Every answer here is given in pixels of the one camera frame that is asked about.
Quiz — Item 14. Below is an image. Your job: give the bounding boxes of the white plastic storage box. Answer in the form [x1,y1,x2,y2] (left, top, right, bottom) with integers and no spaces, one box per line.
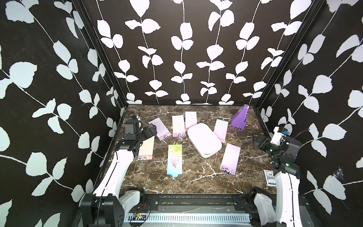
[187,123,222,158]

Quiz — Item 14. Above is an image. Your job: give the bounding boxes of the green blue sticker sheet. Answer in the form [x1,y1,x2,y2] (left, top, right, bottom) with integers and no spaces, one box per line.
[167,145,182,177]

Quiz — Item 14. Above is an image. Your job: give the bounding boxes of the pink-blue gradient sticker sheet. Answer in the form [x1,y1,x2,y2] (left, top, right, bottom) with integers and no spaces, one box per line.
[214,119,228,143]

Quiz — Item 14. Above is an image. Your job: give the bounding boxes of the rainbow gradient sticker sheet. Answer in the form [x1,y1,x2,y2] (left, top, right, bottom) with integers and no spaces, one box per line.
[138,136,155,160]

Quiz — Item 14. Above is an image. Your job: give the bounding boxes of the purple sticker sheet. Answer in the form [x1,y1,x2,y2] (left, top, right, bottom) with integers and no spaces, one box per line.
[149,117,172,141]

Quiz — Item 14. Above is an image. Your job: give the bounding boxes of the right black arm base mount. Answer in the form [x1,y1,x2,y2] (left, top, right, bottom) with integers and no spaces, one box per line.
[232,194,257,212]

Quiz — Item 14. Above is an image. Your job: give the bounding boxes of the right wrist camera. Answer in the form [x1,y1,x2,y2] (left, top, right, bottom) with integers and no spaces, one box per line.
[270,126,289,146]

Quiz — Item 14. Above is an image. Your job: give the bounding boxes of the blue playing card box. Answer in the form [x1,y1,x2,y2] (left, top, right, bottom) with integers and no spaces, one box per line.
[263,170,277,187]

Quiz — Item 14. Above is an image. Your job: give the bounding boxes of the white perforated cable duct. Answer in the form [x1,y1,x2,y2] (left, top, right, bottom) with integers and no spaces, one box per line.
[124,213,251,225]

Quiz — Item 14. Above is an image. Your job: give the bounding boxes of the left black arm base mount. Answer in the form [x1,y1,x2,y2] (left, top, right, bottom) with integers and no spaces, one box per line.
[136,194,159,211]

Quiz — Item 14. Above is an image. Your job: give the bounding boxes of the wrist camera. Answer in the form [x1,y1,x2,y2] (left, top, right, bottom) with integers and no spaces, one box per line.
[124,115,142,135]
[270,126,289,146]

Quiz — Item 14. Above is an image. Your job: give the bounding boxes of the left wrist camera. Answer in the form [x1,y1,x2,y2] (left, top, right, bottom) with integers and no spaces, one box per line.
[124,115,142,135]

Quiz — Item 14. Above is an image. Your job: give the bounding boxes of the lilac white sticker sheet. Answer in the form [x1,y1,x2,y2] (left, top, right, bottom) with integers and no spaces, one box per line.
[220,143,241,175]

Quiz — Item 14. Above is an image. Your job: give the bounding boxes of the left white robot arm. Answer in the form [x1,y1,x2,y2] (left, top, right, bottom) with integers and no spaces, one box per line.
[80,120,157,227]

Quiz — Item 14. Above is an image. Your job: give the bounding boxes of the small circuit board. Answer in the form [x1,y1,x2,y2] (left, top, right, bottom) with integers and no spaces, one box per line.
[130,213,147,221]

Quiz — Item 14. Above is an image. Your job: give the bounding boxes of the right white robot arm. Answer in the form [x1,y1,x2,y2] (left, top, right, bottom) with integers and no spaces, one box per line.
[252,131,302,227]

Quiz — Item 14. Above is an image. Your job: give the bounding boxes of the purple plastic stand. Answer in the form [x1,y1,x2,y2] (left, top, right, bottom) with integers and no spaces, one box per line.
[231,104,249,130]

